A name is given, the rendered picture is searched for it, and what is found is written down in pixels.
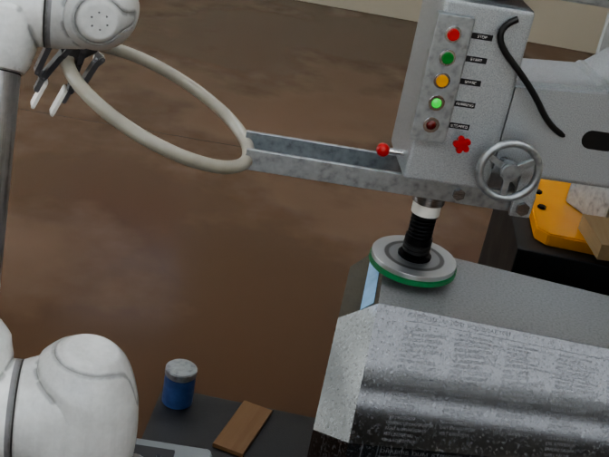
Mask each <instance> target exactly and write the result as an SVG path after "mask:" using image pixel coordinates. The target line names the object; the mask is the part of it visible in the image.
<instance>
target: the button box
mask: <svg viewBox="0 0 609 457"><path fill-rule="evenodd" d="M475 20H476V19H475V17H474V16H471V15H460V14H454V13H449V12H445V11H442V10H437V12H436V15H435V20H434V24H433V27H432V32H431V36H430V42H429V47H428V51H427V54H426V59H425V63H424V66H423V70H422V75H421V78H420V86H419V90H418V93H417V97H416V102H415V105H414V109H413V114H412V117H411V124H410V128H409V132H408V135H409V137H410V139H414V140H421V141H433V142H439V143H444V142H445V139H446V135H447V131H448V128H449V124H450V117H451V114H452V110H453V106H454V102H455V99H456V95H457V91H458V88H459V82H460V78H461V75H462V71H463V67H464V63H465V60H466V56H467V52H468V49H469V42H470V38H471V35H472V31H473V27H474V24H475ZM451 26H457V27H458V28H459V29H460V30H461V37H460V39H459V40H458V41H457V42H456V43H450V42H448V41H447V40H446V39H445V32H446V30H447V29H448V28H449V27H451ZM444 50H451V51H453V52H454V53H455V54H456V60H455V62H454V63H453V64H452V65H450V66H445V65H442V64H441V63H440V60H439V57H440V54H441V52H443V51H444ZM438 73H446V74H448V75H449V77H450V83H449V85H448V86H447V87H446V88H443V89H439V88H437V87H436V86H435V85H434V82H433V80H434V77H435V76H436V75H437V74H438ZM434 95H440V96H442V97H443V99H444V101H445V104H444V106H443V108H442V109H441V110H439V111H433V110H432V109H430V107H429V105H428V103H429V99H430V97H432V96H434ZM429 117H434V118H436V119H437V120H438V121H439V123H440V126H439V128H438V129H437V130H436V131H435V132H426V131H425V130H424V129H423V123H424V121H425V120H426V119H427V118H429Z"/></svg>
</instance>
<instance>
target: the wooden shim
mask: <svg viewBox="0 0 609 457"><path fill-rule="evenodd" d="M272 412H273V411H272V410H270V409H267V408H265V407H262V406H260V405H257V404H252V403H250V402H248V401H244V402H243V403H242V404H241V405H240V406H239V408H238V409H237V411H236V412H235V413H234V415H233V416H232V418H231V419H230V420H229V422H228V423H227V425H226V426H225V427H224V429H223V430H222V432H221V433H220V434H219V436H218V437H217V439H216V440H215V441H214V442H213V445H212V446H213V447H215V448H218V449H219V450H222V451H225V452H229V453H231V454H234V455H236V456H238V457H243V456H244V455H245V453H246V452H247V450H248V448H249V447H250V445H251V444H252V442H253V441H254V440H255V438H256V437H257V435H258V434H259V432H260V431H261V429H262V428H263V426H264V425H265V423H266V421H267V420H268V418H269V417H270V415H271V414H272Z"/></svg>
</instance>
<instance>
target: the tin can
mask: <svg viewBox="0 0 609 457"><path fill-rule="evenodd" d="M197 372H198V369H197V367H196V365H195V364H194V363H192V362H191V361H189V360H186V359H174V360H171V361H169V362H168V363H167V364H166V368H165V378H164V385H163V392H162V398H161V400H162V402H163V404H165V405H166V406H167V407H168V408H170V409H174V410H183V409H186V408H189V407H190V406H191V405H192V401H193V394H194V388H195V382H196V377H197Z"/></svg>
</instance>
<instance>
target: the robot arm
mask: <svg viewBox="0 0 609 457"><path fill-rule="evenodd" d="M139 15H140V2H139V0H0V285H1V276H2V266H3V257H4V248H5V230H6V221H7V211H8V202H9V193H10V183H11V174H12V165H13V156H14V146H15V129H16V119H17V110H18V101H19V92H20V82H21V75H24V74H25V73H26V72H27V71H28V69H29V68H30V66H31V64H32V61H33V58H34V56H35V54H36V50H37V47H43V49H42V51H41V53H40V55H39V57H38V59H37V61H36V63H35V65H34V74H35V75H37V76H38V79H37V81H36V83H35V85H34V92H35V94H34V96H33V98H32V100H31V101H30V103H31V108H32V109H34V108H35V106H36V104H37V103H38V102H39V100H40V98H41V96H42V95H43V93H44V90H45V88H46V86H47V85H48V79H47V78H48V77H49V76H50V75H51V74H52V73H53V71H54V70H55V69H56V68H57V67H58V65H59V64H60V63H61V62H62V61H63V59H65V58H66V57H67V56H68V55H69V56H72V57H74V58H75V61H74V63H75V65H76V68H77V70H78V71H79V72H80V70H81V68H82V64H83V61H84V58H86V57H89V56H91V55H93V54H94V56H93V59H92V61H91V62H90V64H89V66H88V67H87V69H86V70H85V72H84V73H83V75H82V78H83V79H84V81H86V82H87V83H88V82H89V81H90V79H91V78H92V76H93V75H94V73H95V72H96V70H97V69H98V67H99V66H100V65H102V64H103V63H104V62H105V57H104V54H103V53H100V52H99V51H104V50H109V49H111V48H114V47H116V46H118V45H120V44H122V43H123V42H124V41H125V40H126V39H127V38H128V37H129V36H130V35H131V33H132V32H133V30H134V29H135V26H136V24H137V23H138V19H139ZM52 49H59V51H58V52H57V54H56V55H55V56H54V57H53V58H52V60H51V61H50V62H49V63H48V64H47V65H46V66H45V67H44V64H45V62H46V60H47V58H48V56H49V54H50V52H51V51H52ZM43 67H44V68H43ZM74 92H75V90H74V89H73V88H72V86H71V85H70V84H69V83H67V87H66V85H65V84H64V85H63V86H62V88H61V90H60V91H59V93H58V94H57V96H56V98H55V100H54V102H53V104H52V106H51V108H50V110H49V111H50V115H51V116H52V117H53V116H54V115H55V113H56V112H57V110H58V108H59V106H60V105H61V103H67V101H68V99H69V97H70V96H71V94H73V93H74ZM138 421H139V397H138V390H137V385H136V381H135V377H134V373H133V371H132V368H131V364H130V362H129V360H128V358H127V356H126V355H125V354H124V352H123V351H122V350H121V349H120V348H119V347H118V346H117V345H116V344H114V343H113V342H112V341H111V340H110V339H107V338H105V337H103V336H100V335H92V334H80V335H69V336H66V337H63V338H61V339H59V340H57V341H55V342H53V343H52V344H50V345H48V346H47V347H46V348H45V349H44V350H43V351H42V352H41V353H40V354H39V355H37V356H33V357H29V358H25V359H20V358H14V349H13V342H12V334H11V332H10V331H9V329H8V327H7V326H6V325H5V323H4V322H3V321H2V319H1V318H0V457H143V456H141V455H139V454H137V453H134V449H135V443H136V438H137V431H138Z"/></svg>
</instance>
